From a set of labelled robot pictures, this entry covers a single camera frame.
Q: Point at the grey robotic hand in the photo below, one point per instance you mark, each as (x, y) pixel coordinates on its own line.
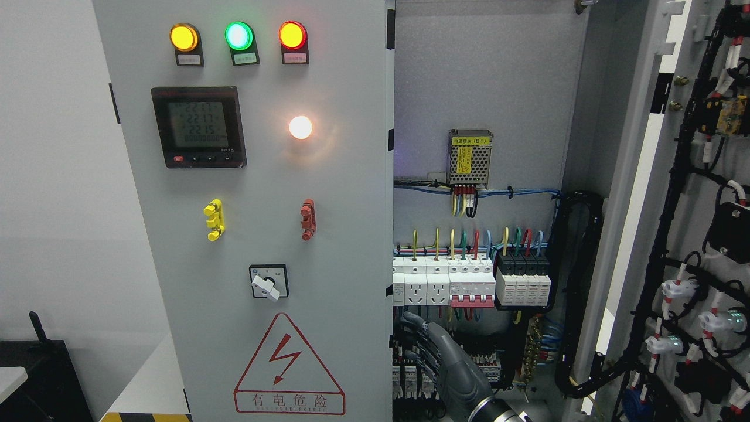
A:
(460, 383)

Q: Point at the grey cabinet door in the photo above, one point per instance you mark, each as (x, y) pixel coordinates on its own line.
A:
(342, 80)
(659, 310)

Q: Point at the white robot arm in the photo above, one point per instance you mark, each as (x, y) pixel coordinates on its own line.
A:
(494, 409)

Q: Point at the brass ground bar right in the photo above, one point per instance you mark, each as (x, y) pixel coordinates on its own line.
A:
(532, 348)

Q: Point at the white red triple breaker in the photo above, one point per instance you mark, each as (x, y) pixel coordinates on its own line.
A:
(471, 283)

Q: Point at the black white surge protector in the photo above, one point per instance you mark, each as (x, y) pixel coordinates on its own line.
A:
(522, 281)

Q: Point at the red electrical hazard sticker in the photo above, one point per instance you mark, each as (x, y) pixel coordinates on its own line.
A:
(285, 375)

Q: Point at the red terminal block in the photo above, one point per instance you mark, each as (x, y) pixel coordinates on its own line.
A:
(308, 214)

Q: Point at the metal mesh power supply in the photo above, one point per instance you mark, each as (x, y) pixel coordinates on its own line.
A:
(469, 157)

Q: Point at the yellow terminal block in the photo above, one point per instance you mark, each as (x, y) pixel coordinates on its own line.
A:
(215, 219)

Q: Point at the white glowing indicator lamp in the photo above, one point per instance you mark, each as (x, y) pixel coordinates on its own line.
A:
(300, 127)

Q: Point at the black digital power meter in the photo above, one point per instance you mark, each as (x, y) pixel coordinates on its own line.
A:
(200, 127)

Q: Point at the red indicator lamp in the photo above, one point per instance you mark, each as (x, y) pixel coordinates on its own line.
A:
(292, 35)

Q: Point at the black box at left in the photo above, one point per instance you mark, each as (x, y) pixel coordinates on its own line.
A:
(51, 390)

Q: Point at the green indicator lamp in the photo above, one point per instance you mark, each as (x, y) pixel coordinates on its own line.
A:
(239, 36)

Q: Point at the yellow indicator lamp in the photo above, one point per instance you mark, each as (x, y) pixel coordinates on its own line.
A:
(184, 37)

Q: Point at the white din rail sockets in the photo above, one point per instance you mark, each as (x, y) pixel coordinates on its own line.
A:
(420, 281)

